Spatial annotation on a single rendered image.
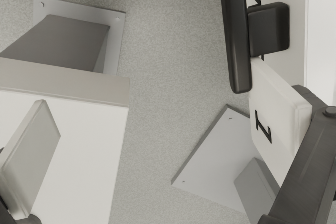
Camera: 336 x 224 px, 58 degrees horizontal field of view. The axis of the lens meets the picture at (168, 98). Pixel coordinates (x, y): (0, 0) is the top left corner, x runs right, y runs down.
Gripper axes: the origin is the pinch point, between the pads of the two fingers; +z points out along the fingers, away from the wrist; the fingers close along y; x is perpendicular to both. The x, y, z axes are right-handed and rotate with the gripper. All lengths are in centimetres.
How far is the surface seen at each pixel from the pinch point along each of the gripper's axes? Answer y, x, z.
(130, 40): -8, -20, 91
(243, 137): 29, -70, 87
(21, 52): -28, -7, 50
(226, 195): 18, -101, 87
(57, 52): -22, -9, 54
